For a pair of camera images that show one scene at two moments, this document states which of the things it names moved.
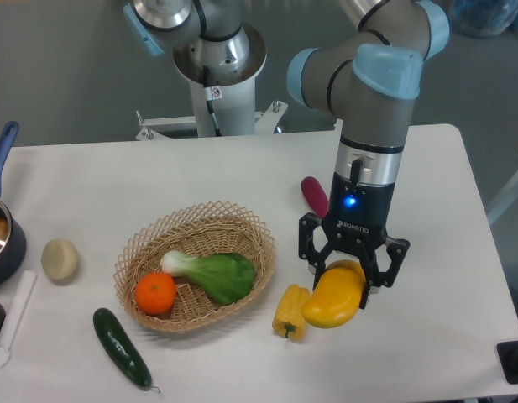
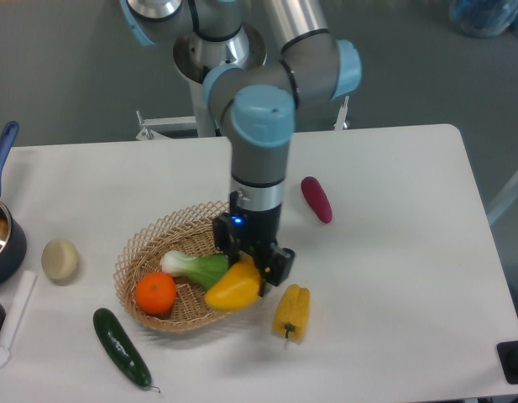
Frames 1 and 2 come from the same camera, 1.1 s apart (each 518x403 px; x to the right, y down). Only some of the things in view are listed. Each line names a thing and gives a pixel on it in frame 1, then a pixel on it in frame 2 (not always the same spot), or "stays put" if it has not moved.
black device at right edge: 513,358 stays put
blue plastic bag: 486,18 stays put
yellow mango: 337,295 -> 238,287
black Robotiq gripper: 357,215 -> 258,232
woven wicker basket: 197,230 stays put
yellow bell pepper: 289,320 stays put
